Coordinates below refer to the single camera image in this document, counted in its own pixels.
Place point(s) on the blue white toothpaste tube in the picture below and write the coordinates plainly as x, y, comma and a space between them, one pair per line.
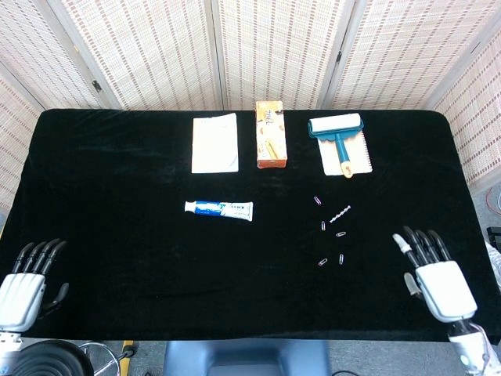
219, 209

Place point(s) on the orange cardboard box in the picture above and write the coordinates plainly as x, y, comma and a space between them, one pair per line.
271, 137

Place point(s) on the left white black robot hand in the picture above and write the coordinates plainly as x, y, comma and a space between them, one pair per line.
19, 297

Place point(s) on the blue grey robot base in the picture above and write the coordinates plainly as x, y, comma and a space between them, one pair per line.
242, 358

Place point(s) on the white bead clip chain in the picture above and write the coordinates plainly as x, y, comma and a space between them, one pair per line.
339, 214

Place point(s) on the woven folding screen panel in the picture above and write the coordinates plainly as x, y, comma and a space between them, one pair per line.
148, 51
278, 51
23, 98
403, 51
477, 129

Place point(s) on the beige spiral notebook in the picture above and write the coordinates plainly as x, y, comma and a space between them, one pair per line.
360, 156

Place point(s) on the teal lint roller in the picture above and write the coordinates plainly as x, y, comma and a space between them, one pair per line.
336, 124

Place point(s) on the white patterned fabric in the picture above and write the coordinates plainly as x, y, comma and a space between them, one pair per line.
494, 262

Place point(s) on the black velvet tablecloth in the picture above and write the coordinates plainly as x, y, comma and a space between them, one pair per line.
117, 235

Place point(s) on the white paper booklet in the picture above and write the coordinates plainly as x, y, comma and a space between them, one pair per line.
214, 145

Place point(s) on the black box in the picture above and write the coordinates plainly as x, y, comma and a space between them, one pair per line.
495, 236

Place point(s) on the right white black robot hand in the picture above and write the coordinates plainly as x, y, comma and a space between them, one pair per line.
442, 290

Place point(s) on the chrome stool base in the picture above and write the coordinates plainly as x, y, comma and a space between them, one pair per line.
105, 358

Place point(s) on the dark metal screen hinge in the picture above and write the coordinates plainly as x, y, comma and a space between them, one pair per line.
338, 56
96, 86

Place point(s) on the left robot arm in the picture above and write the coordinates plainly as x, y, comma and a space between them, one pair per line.
8, 344

